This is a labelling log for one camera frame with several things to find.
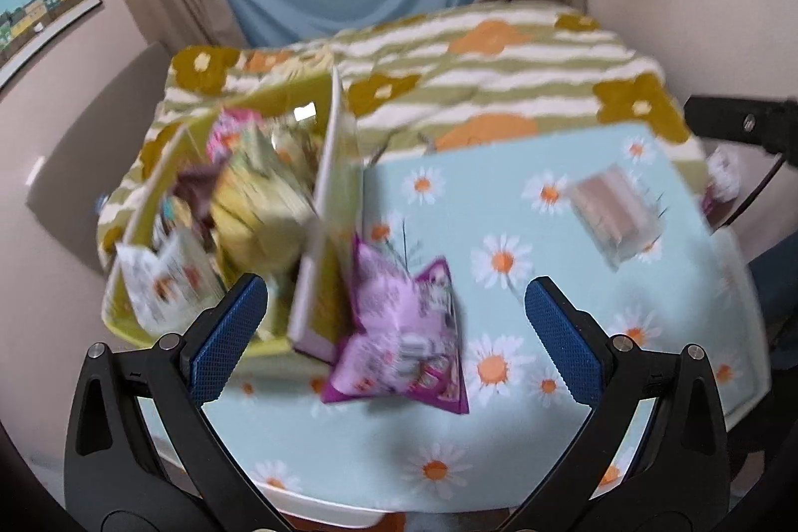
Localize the framed wall picture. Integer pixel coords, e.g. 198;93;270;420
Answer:
0;0;104;90

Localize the dark blue clothing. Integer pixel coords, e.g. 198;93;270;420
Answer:
748;245;798;371

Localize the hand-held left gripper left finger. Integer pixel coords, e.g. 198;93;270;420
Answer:
64;273;275;514

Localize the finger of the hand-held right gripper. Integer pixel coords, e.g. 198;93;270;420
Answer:
684;96;798;162

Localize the yellow-green fabric storage box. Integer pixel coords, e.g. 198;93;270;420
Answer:
103;67;366;364

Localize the black cable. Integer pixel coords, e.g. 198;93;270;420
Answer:
711;151;785;234

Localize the pink and white snack packet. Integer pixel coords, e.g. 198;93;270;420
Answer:
208;108;269;165

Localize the green striped floral blanket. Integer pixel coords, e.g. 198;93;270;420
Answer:
96;2;705;271

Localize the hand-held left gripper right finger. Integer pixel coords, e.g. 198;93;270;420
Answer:
524;275;730;514

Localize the light blue daisy tablecloth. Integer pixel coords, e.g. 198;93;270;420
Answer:
134;121;771;514

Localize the beige padded panel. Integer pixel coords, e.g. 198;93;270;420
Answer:
25;42;169;277

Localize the white and purple snack packet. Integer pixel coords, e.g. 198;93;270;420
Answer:
701;146;743;221

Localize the yellow snack packet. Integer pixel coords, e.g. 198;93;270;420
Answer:
208;133;319;274

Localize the grey-white snack packet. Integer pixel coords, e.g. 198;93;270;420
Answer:
115;226;225;337

